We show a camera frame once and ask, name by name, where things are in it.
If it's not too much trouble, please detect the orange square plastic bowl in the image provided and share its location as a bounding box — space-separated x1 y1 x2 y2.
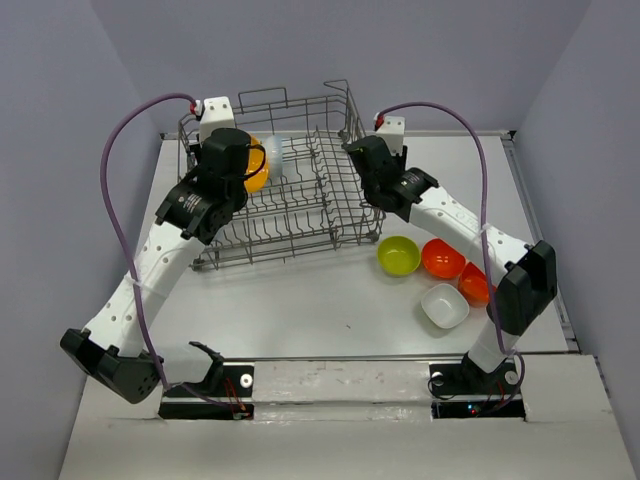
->
457 262 489 308

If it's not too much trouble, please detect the green plastic bowl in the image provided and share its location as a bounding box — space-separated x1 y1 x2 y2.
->
376 236 421 276

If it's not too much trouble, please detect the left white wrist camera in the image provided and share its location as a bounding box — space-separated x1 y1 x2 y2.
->
190 96 235 144

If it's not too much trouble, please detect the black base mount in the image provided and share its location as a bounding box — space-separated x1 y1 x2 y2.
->
158 362 255 421
427 361 526 420

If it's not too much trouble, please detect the grey wire dish rack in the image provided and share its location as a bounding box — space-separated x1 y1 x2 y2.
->
191 79 385 272

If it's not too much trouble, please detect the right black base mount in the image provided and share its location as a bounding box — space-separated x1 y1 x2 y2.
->
427 361 526 420

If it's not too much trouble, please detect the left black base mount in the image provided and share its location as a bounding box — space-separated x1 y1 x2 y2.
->
158 362 255 421

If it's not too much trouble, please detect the white round bowl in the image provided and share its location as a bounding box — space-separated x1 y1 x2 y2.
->
262 135 284 184

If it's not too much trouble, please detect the white square bowl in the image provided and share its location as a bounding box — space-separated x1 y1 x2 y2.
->
420 283 470 330

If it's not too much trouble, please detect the yellow plastic bowl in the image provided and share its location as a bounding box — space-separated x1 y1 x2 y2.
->
244 136 269 194

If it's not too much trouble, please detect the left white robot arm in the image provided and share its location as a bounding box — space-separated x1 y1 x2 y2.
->
60 128 252 404

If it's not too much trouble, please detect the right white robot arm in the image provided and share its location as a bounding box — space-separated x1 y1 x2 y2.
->
345 135 558 392

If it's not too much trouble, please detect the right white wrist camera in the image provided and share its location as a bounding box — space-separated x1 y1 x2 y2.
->
374 115 406 155

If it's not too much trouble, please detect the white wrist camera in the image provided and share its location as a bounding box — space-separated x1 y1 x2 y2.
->
374 115 406 155
190 96 235 144

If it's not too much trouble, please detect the orange round plastic bowl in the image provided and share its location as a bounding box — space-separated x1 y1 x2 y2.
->
421 238 466 280

